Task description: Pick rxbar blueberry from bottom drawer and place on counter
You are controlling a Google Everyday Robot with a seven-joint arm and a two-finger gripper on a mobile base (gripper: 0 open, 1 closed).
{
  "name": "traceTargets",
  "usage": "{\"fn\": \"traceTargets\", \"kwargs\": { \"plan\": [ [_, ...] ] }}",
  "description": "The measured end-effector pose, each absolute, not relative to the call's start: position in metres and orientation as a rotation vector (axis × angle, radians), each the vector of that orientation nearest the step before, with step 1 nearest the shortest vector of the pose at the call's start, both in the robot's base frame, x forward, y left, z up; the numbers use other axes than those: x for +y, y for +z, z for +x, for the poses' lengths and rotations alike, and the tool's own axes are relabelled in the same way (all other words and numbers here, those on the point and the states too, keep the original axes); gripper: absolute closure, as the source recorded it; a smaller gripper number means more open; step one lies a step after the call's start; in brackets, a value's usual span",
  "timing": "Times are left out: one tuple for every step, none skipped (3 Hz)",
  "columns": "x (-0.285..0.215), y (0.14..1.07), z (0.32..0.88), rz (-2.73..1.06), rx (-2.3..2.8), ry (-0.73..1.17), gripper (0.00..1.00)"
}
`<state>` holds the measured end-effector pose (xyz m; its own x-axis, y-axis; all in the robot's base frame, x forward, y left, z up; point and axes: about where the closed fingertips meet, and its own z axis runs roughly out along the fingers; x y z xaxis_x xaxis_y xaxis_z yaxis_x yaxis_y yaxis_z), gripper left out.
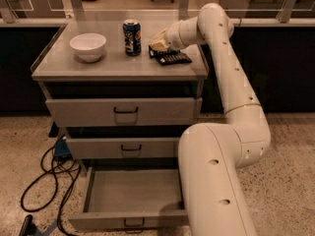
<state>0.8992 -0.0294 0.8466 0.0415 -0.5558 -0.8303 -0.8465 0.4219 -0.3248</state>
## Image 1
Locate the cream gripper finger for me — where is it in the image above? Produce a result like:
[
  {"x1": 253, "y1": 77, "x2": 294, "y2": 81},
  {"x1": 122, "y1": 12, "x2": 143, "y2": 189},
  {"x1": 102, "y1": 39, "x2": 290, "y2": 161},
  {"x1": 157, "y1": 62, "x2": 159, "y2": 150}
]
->
[
  {"x1": 150, "y1": 43, "x2": 169, "y2": 52},
  {"x1": 150, "y1": 29, "x2": 167, "y2": 44}
]

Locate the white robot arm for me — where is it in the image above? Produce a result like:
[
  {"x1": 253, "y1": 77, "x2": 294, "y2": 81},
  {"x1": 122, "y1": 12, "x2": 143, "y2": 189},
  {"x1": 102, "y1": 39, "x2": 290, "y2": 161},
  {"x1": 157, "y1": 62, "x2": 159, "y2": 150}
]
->
[{"x1": 149, "y1": 3, "x2": 271, "y2": 236}]

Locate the grey top drawer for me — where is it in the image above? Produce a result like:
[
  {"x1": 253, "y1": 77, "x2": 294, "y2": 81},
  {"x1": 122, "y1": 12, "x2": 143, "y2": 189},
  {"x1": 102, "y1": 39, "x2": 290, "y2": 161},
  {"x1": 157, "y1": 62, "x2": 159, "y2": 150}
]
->
[{"x1": 46, "y1": 97, "x2": 202, "y2": 127}]

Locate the grey drawer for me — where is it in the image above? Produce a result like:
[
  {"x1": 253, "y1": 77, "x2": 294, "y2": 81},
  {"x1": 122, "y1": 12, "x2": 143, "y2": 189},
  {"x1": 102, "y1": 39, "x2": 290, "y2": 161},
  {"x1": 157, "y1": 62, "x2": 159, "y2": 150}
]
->
[
  {"x1": 69, "y1": 167, "x2": 188, "y2": 231},
  {"x1": 46, "y1": 97, "x2": 202, "y2": 127},
  {"x1": 67, "y1": 138, "x2": 179, "y2": 159}
]

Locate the grey drawer cabinet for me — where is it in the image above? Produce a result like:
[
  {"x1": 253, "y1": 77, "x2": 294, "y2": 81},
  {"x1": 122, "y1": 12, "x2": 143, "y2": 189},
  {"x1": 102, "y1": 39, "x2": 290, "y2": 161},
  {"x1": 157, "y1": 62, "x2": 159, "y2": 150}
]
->
[{"x1": 32, "y1": 11, "x2": 209, "y2": 168}]

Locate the grey middle drawer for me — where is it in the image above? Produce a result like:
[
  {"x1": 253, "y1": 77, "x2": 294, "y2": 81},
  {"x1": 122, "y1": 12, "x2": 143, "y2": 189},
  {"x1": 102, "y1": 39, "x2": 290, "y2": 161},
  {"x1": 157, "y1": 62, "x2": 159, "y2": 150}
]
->
[{"x1": 67, "y1": 138, "x2": 179, "y2": 159}]

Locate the dark counter cabinet right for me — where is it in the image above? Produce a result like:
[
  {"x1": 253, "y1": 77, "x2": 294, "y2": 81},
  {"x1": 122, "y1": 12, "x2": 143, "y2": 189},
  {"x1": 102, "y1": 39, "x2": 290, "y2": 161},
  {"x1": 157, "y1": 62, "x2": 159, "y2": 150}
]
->
[{"x1": 196, "y1": 17, "x2": 315, "y2": 114}]

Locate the dark counter cabinet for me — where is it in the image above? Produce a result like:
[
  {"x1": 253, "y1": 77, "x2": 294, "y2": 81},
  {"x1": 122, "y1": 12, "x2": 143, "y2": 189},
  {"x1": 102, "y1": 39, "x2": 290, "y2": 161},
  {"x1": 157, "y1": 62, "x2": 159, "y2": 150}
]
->
[
  {"x1": 196, "y1": 17, "x2": 315, "y2": 114},
  {"x1": 0, "y1": 24, "x2": 61, "y2": 116}
]

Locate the dark counter cabinet left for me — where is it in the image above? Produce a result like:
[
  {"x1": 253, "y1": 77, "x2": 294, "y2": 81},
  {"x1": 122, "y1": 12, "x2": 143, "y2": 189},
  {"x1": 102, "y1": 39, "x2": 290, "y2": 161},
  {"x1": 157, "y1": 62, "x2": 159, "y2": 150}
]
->
[{"x1": 0, "y1": 24, "x2": 61, "y2": 116}]

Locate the grey bottom drawer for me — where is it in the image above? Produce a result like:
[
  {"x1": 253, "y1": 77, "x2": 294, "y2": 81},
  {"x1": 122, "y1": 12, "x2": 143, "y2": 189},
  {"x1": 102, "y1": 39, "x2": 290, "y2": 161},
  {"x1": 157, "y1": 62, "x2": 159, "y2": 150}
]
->
[{"x1": 69, "y1": 167, "x2": 188, "y2": 231}]

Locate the blue pepsi can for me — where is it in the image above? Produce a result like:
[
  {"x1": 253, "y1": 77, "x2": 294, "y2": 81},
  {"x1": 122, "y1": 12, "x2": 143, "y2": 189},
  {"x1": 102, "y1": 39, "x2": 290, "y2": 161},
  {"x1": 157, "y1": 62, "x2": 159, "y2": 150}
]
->
[{"x1": 123, "y1": 19, "x2": 142, "y2": 56}]

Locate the white ceramic bowl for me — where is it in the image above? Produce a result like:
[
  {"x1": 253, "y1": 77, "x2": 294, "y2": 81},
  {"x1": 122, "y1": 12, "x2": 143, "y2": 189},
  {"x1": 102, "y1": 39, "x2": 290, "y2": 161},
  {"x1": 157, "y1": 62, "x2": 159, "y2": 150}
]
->
[{"x1": 69, "y1": 33, "x2": 106, "y2": 62}]

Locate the background desk right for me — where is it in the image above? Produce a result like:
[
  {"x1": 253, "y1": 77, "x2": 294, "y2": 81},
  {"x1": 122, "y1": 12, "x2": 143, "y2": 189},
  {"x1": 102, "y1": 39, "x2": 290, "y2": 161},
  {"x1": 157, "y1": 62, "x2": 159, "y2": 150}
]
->
[{"x1": 220, "y1": 0, "x2": 315, "y2": 18}]

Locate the background desk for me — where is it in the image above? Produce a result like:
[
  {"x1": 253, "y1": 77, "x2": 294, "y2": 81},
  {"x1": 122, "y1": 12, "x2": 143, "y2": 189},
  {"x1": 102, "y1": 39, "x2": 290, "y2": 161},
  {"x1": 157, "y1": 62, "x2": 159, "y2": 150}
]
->
[
  {"x1": 220, "y1": 0, "x2": 315, "y2": 18},
  {"x1": 7, "y1": 0, "x2": 65, "y2": 18}
]

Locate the blue power box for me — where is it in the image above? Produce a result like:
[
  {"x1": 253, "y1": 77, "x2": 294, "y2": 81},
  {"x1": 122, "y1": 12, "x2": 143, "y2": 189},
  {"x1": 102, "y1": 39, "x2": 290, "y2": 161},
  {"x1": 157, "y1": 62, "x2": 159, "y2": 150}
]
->
[{"x1": 53, "y1": 139, "x2": 71, "y2": 159}]

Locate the background desk left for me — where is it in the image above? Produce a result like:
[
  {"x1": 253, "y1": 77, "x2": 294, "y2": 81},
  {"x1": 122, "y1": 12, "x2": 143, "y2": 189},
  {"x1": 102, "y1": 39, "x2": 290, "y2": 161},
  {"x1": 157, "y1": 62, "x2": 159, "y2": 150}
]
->
[{"x1": 7, "y1": 0, "x2": 65, "y2": 18}]

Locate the black object on floor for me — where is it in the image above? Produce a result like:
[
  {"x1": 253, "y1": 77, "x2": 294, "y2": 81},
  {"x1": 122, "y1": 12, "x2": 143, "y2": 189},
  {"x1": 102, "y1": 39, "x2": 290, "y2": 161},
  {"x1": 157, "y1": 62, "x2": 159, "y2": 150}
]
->
[{"x1": 19, "y1": 214, "x2": 36, "y2": 236}]

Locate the black floor cable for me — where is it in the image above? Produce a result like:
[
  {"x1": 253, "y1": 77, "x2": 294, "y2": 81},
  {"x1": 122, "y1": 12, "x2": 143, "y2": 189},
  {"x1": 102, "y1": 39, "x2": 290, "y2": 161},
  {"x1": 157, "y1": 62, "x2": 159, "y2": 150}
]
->
[{"x1": 20, "y1": 145, "x2": 83, "y2": 236}]

